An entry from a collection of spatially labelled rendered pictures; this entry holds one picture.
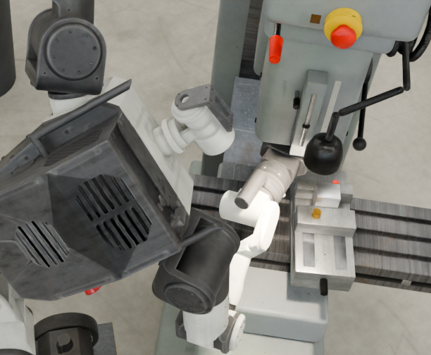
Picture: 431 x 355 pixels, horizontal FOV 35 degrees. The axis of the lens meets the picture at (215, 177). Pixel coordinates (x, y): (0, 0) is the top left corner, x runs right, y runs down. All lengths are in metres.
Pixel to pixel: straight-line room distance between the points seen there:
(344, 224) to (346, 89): 0.47
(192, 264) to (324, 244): 0.67
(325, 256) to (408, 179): 1.71
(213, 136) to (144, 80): 2.52
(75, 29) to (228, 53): 1.00
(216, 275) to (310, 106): 0.42
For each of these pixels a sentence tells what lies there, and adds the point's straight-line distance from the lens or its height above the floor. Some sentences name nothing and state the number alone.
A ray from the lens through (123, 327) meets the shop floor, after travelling 2.74.
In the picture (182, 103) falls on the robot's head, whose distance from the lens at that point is 1.09.
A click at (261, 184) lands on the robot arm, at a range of 1.49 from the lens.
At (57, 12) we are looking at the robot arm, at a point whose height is 1.79.
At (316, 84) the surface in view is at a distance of 1.36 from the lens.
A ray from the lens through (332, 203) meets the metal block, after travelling 1.78.
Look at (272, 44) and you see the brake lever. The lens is 1.17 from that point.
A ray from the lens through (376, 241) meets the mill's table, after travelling 1.91.
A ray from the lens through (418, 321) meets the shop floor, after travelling 2.97.
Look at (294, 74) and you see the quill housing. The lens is 1.39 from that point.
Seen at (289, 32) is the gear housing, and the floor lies 1.65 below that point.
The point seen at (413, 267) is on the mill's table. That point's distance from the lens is 1.89.
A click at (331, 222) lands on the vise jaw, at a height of 1.06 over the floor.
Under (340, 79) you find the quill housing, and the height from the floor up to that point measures 1.53.
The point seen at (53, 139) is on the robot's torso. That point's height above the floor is 1.64.
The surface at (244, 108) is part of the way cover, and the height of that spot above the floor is 1.03.
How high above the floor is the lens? 2.42
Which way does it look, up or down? 49 degrees down
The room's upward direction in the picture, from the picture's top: 8 degrees clockwise
